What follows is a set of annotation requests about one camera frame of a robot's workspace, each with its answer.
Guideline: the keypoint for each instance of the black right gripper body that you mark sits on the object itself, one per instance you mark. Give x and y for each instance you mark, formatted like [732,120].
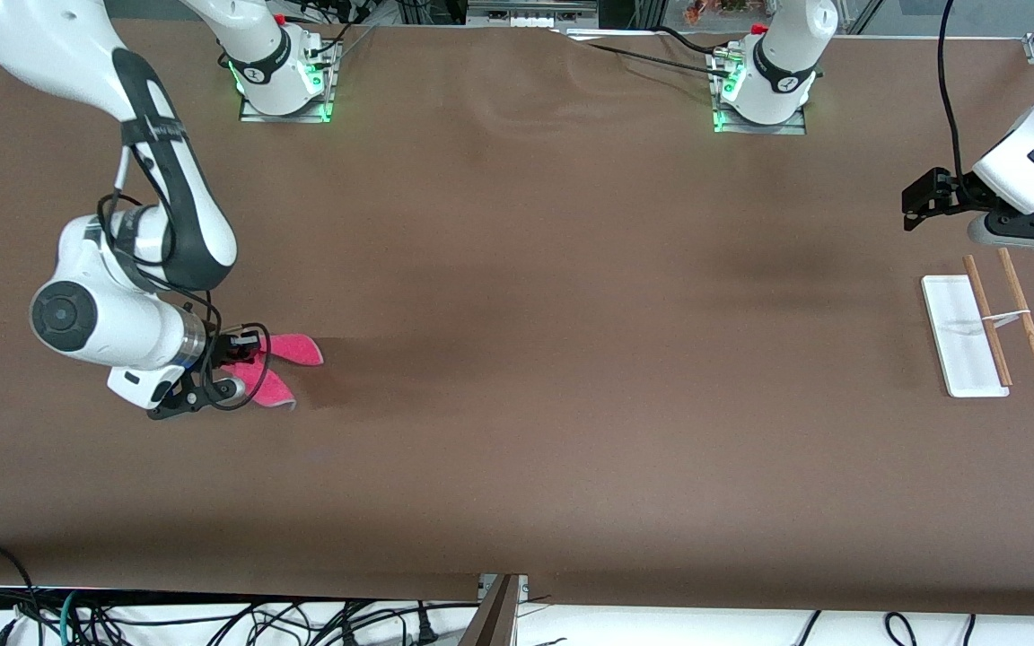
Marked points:
[223,345]

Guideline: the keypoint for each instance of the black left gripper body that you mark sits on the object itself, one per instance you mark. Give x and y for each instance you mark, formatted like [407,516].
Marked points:
[955,192]

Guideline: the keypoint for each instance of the pink towel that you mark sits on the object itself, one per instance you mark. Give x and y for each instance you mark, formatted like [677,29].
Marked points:
[297,350]

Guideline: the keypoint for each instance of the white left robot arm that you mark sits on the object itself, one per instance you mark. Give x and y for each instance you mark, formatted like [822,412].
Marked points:
[782,54]

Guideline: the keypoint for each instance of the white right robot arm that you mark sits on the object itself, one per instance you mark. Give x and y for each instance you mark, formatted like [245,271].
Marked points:
[176,197]

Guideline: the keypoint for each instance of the white rack with wooden rods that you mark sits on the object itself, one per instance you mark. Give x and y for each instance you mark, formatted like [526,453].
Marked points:
[966,341]

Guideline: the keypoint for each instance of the brown table cover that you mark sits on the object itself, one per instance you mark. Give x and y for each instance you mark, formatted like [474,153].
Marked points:
[517,377]

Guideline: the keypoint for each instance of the orange plastic object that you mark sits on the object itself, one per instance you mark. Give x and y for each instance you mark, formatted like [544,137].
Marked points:
[714,9]

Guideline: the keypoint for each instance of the brown support beam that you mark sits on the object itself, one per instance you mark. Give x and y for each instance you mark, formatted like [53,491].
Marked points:
[490,619]

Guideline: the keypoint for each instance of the white power strip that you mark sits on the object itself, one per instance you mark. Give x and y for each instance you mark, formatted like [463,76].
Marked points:
[530,19]

